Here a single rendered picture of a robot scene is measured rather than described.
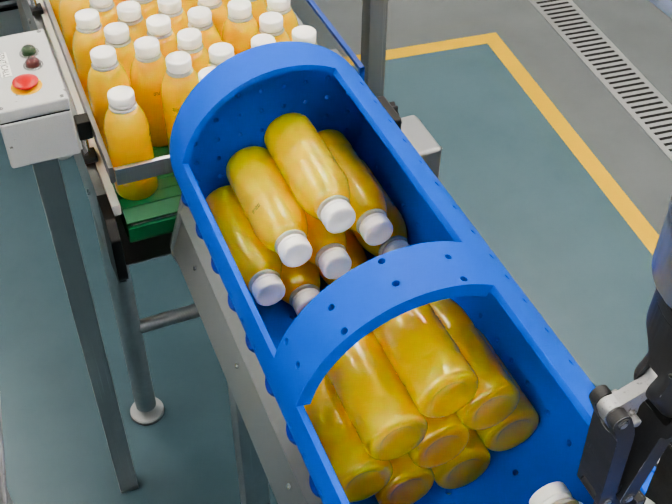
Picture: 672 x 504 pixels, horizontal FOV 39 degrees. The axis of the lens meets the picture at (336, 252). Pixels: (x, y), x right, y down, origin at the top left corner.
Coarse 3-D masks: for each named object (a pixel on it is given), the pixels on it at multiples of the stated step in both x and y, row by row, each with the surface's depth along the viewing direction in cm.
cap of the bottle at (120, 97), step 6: (114, 90) 140; (120, 90) 140; (126, 90) 140; (132, 90) 140; (108, 96) 139; (114, 96) 139; (120, 96) 139; (126, 96) 139; (132, 96) 139; (108, 102) 140; (114, 102) 138; (120, 102) 138; (126, 102) 139; (132, 102) 139; (114, 108) 139; (120, 108) 139; (126, 108) 139
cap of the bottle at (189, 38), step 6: (180, 30) 152; (186, 30) 152; (192, 30) 152; (198, 30) 152; (180, 36) 150; (186, 36) 150; (192, 36) 150; (198, 36) 150; (180, 42) 150; (186, 42) 150; (192, 42) 150; (198, 42) 151; (186, 48) 151; (192, 48) 151
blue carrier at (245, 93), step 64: (256, 64) 118; (320, 64) 119; (192, 128) 118; (256, 128) 128; (320, 128) 133; (384, 128) 112; (192, 192) 118; (384, 256) 94; (448, 256) 95; (256, 320) 102; (320, 320) 92; (384, 320) 90; (512, 320) 91; (576, 384) 85; (320, 448) 90; (512, 448) 106; (576, 448) 99
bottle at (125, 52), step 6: (126, 42) 153; (132, 42) 154; (114, 48) 153; (120, 48) 153; (126, 48) 153; (132, 48) 154; (120, 54) 153; (126, 54) 153; (132, 54) 154; (120, 60) 153; (126, 60) 153; (132, 60) 154; (126, 66) 154; (126, 72) 154
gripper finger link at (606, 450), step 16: (592, 400) 54; (592, 416) 56; (608, 416) 53; (624, 416) 52; (592, 432) 56; (608, 432) 54; (624, 432) 53; (592, 448) 57; (608, 448) 55; (624, 448) 55; (592, 464) 58; (608, 464) 56; (624, 464) 56; (592, 480) 58; (608, 480) 57; (608, 496) 58
